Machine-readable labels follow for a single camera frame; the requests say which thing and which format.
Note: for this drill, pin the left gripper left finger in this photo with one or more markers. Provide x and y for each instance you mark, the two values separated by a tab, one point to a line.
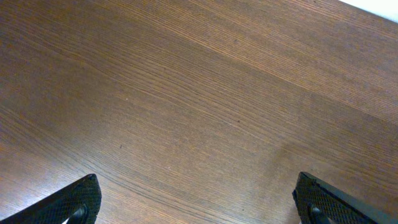
77	203

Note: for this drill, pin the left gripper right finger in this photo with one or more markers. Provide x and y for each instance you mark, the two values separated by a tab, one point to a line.
319	202

